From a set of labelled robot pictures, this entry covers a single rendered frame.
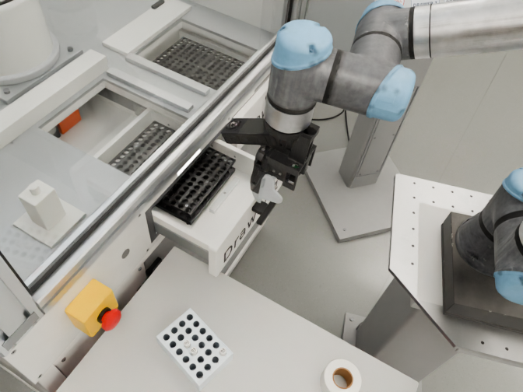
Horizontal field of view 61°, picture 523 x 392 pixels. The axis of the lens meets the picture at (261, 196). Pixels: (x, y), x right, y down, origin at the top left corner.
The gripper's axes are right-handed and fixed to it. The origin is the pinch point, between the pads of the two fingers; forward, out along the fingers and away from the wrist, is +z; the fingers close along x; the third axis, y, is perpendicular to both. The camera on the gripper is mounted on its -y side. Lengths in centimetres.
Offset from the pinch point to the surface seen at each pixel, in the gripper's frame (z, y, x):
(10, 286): -9.9, -17.4, -40.3
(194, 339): 19.2, 1.7, -25.6
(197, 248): 10.1, -6.4, -12.8
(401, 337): 49, 44, 12
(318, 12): 62, -50, 168
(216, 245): 3.6, -1.6, -13.4
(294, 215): 97, -7, 65
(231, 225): 3.6, -1.6, -8.3
